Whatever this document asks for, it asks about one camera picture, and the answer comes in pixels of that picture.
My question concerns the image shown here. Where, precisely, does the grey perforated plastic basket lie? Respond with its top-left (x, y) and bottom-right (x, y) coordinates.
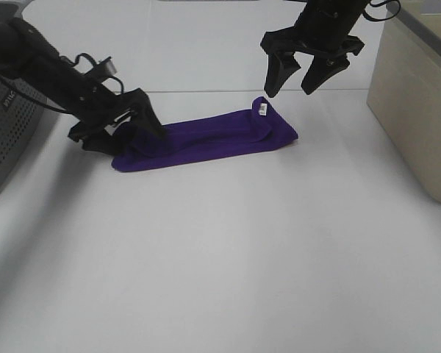
top-left (0, 0), bottom-right (60, 205)

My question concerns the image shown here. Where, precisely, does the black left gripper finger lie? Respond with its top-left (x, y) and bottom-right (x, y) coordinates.
top-left (82, 126), bottom-right (136, 155)
top-left (126, 88), bottom-right (165, 138)

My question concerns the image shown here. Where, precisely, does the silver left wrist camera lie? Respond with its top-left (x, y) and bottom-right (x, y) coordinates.
top-left (84, 57), bottom-right (117, 82)

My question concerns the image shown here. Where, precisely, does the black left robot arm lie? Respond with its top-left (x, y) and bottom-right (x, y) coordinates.
top-left (0, 17), bottom-right (165, 156)

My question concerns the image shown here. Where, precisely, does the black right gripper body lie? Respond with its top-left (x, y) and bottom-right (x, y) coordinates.
top-left (260, 0), bottom-right (365, 59)

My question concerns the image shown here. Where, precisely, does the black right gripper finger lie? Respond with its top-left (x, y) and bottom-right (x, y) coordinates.
top-left (264, 51), bottom-right (301, 98)
top-left (301, 55), bottom-right (350, 95)

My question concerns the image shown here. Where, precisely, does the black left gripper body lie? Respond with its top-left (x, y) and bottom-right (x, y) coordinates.
top-left (7, 18), bottom-right (131, 142)

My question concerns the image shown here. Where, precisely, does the purple towel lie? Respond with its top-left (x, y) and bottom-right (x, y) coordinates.
top-left (112, 96), bottom-right (298, 172)

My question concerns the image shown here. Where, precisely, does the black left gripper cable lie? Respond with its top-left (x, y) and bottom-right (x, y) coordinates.
top-left (60, 53), bottom-right (126, 93)

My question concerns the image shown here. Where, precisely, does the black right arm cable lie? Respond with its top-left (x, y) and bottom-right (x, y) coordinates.
top-left (363, 0), bottom-right (404, 23)

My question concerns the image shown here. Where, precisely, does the beige plastic basket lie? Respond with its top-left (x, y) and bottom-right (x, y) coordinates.
top-left (367, 1), bottom-right (441, 203)

